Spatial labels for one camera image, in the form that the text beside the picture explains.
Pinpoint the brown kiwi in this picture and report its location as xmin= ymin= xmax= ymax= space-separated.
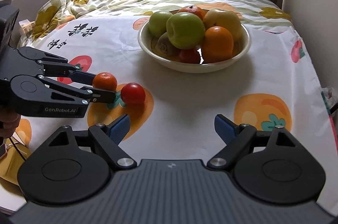
xmin=157 ymin=32 xmax=183 ymax=56

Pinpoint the cream ceramic bowl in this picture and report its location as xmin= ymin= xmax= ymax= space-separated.
xmin=137 ymin=8 xmax=251 ymax=73

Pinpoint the thin black cable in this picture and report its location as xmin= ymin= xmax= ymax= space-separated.
xmin=9 ymin=134 xmax=27 ymax=161

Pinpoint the clear plastic bag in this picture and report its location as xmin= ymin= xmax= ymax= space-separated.
xmin=320 ymin=85 xmax=337 ymax=117

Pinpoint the green apple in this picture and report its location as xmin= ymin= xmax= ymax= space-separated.
xmin=166 ymin=12 xmax=206 ymax=50
xmin=148 ymin=11 xmax=173 ymax=38

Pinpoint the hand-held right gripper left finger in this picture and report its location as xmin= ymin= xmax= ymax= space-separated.
xmin=40 ymin=114 xmax=136 ymax=169

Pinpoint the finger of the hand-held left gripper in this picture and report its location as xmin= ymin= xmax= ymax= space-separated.
xmin=17 ymin=47 xmax=97 ymax=87
xmin=38 ymin=75 xmax=117 ymax=107

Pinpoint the red tomato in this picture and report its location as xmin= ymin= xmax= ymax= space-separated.
xmin=178 ymin=48 xmax=201 ymax=64
xmin=121 ymin=82 xmax=146 ymax=105

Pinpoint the fruit print tablecloth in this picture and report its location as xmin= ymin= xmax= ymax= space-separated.
xmin=0 ymin=12 xmax=338 ymax=194

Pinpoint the person's left hand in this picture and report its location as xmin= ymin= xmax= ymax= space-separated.
xmin=0 ymin=108 xmax=20 ymax=138

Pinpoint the small mandarin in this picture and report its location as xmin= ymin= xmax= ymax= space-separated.
xmin=92 ymin=72 xmax=117 ymax=92

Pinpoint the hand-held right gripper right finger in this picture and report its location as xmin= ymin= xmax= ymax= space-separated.
xmin=207 ymin=114 xmax=301 ymax=168

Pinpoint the floral blanket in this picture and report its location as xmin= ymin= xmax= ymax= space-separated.
xmin=33 ymin=0 xmax=293 ymax=38

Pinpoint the large orange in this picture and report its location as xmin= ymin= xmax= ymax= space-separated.
xmin=177 ymin=5 xmax=207 ymax=21
xmin=202 ymin=26 xmax=234 ymax=63

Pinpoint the small printed box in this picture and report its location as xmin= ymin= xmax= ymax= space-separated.
xmin=19 ymin=18 xmax=35 ymax=34

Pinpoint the yellow pear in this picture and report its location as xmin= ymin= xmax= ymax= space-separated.
xmin=203 ymin=8 xmax=243 ymax=42

